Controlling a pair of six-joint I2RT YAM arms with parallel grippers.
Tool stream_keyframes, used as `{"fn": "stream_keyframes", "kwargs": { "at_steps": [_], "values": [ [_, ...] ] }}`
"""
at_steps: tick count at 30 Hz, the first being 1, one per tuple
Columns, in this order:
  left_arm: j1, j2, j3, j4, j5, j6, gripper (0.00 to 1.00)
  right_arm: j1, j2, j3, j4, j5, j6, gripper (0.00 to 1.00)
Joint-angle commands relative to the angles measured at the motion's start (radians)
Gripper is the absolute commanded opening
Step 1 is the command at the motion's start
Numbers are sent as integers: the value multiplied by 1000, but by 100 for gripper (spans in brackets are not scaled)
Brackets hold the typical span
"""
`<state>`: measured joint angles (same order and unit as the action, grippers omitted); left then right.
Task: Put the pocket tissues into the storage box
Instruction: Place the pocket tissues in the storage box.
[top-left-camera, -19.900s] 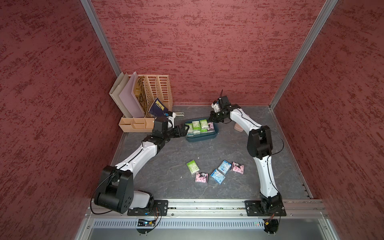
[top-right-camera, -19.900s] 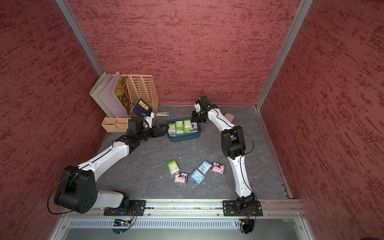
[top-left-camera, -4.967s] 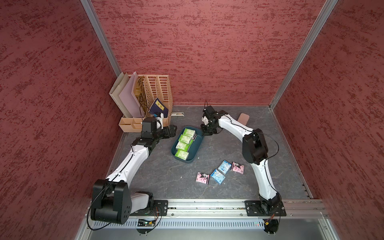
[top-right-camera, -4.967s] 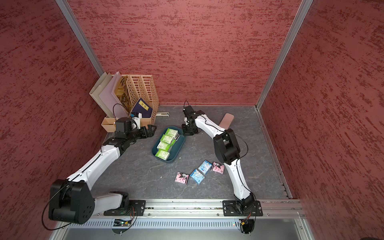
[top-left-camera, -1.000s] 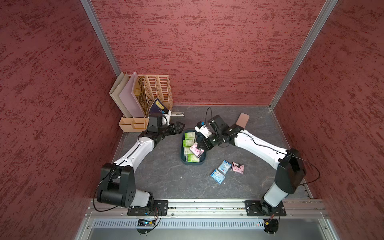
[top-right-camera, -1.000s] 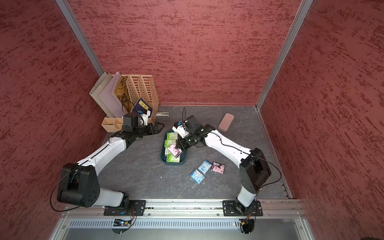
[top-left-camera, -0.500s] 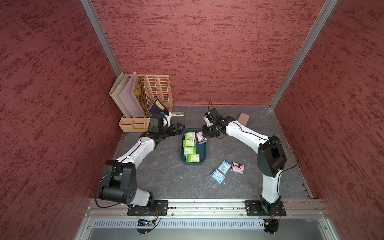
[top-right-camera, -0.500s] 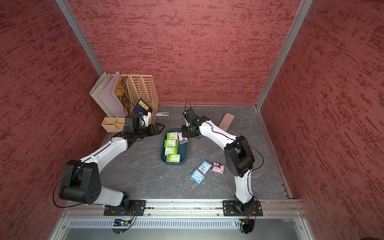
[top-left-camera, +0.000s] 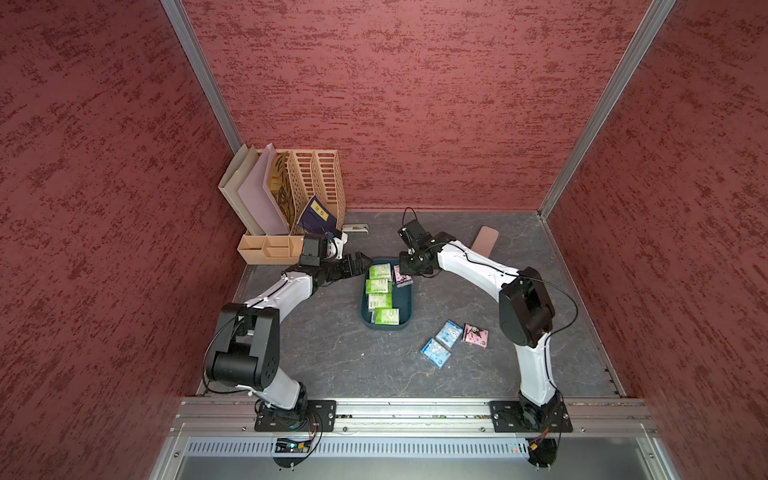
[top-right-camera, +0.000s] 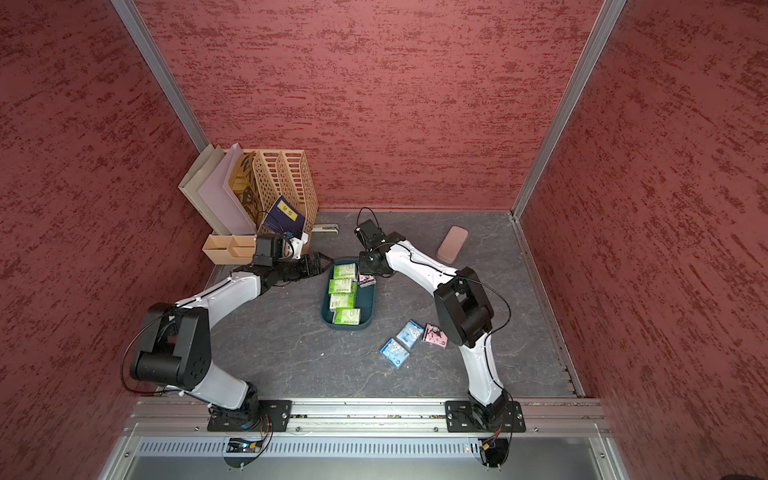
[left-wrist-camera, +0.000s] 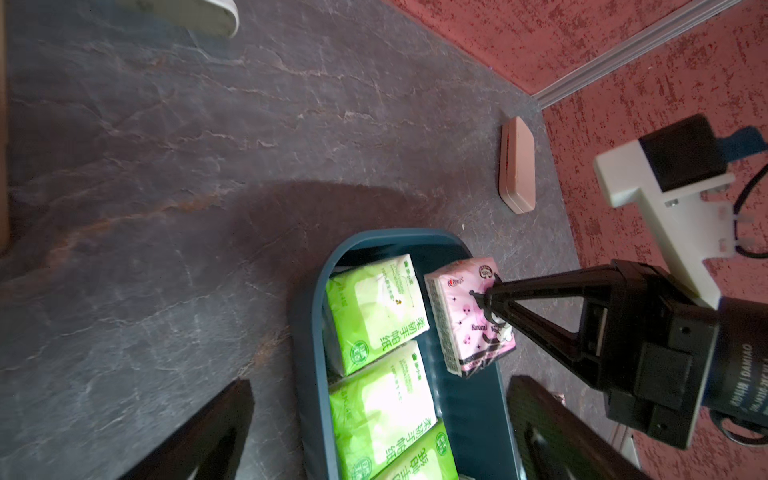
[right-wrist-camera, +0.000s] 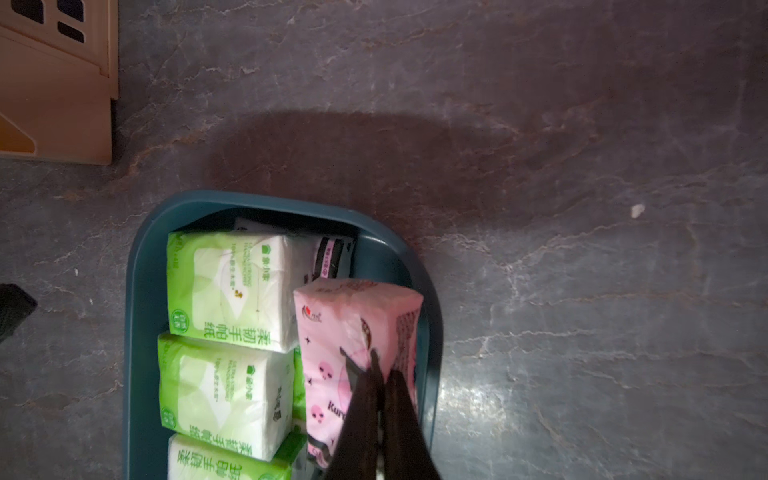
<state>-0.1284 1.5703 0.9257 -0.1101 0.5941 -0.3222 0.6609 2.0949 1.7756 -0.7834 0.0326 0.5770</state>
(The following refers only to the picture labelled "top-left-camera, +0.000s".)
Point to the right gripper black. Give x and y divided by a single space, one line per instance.
405 269

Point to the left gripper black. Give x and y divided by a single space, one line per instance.
348 270

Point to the pink tissue pack bottom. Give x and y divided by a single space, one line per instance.
400 279

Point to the pink tissue pack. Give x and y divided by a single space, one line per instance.
475 336
400 279

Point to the green tissue pack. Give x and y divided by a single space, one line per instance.
380 301
380 271
386 316
378 286

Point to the teal storage box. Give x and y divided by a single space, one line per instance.
402 300

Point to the blue tissue pack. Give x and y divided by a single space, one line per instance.
449 334
436 353

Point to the blue tissue pack bottom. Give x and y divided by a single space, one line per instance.
436 353

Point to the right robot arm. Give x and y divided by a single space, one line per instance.
526 311

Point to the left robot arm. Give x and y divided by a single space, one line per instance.
244 353

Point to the white stapler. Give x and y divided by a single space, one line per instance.
356 228

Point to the navy blue book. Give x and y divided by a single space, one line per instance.
316 219

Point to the pink case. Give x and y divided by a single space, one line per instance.
485 241

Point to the beige file organizer rack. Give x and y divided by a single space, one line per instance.
312 173

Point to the gold patterned book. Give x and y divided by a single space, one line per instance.
280 187

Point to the pink folder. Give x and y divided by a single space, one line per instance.
257 198

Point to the left circuit board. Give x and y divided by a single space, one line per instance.
293 446

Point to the left corner aluminium profile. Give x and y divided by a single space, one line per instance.
184 32

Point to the corner aluminium profile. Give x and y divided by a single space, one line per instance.
647 30
184 32

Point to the right corner aluminium profile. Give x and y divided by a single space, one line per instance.
647 30

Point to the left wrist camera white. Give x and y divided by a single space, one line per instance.
335 244

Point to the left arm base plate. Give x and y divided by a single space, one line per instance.
318 414

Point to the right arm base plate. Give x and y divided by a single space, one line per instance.
513 417

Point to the aluminium front rail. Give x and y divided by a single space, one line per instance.
430 417

